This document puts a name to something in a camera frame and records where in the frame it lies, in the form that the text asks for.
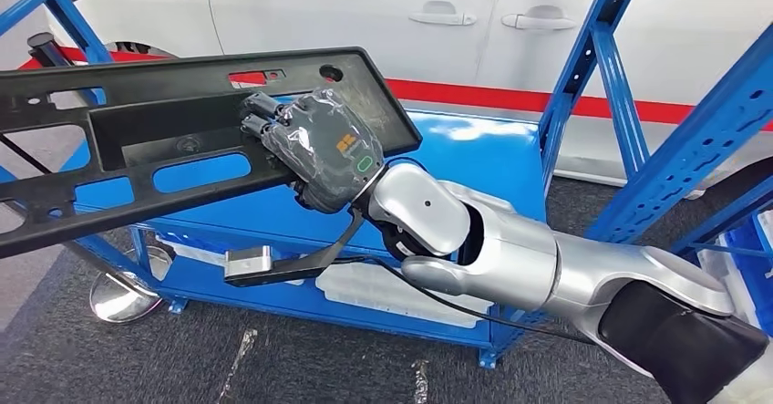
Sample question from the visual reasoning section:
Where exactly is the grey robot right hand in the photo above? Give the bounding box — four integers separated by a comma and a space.
240, 87, 387, 216

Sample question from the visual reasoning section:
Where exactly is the black plastic plate part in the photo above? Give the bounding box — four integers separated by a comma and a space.
0, 46, 424, 261

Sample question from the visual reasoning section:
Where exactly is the blue metal shelf rack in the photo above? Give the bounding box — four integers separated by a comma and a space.
0, 0, 773, 371

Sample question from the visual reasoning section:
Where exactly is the white car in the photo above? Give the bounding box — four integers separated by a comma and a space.
45, 0, 773, 200

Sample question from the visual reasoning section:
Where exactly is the white plastic tray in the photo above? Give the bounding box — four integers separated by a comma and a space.
155, 234, 231, 268

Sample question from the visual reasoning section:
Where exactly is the long red barrier belt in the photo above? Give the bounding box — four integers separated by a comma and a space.
17, 45, 773, 133

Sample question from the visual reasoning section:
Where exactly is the clear floor tape strip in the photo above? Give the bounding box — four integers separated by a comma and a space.
214, 327, 259, 404
412, 358, 431, 404

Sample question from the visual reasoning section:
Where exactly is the blue plastic bin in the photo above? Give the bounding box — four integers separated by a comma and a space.
721, 216, 773, 330

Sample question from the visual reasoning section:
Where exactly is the black camera bracket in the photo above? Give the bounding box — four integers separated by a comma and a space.
224, 207, 366, 289

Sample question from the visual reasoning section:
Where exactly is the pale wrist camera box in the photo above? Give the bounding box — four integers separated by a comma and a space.
224, 244, 274, 276

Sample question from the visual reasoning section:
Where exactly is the white car door handle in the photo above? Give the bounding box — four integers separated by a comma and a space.
500, 5, 578, 32
407, 0, 479, 26

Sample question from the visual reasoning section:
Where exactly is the black camera cable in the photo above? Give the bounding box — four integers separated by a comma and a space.
328, 255, 596, 347

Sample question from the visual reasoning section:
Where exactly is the chrome stanchion post with base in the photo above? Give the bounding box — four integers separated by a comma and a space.
72, 241, 178, 325

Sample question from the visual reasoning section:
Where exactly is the black-topped stanchion post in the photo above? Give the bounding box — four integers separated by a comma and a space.
26, 31, 79, 67

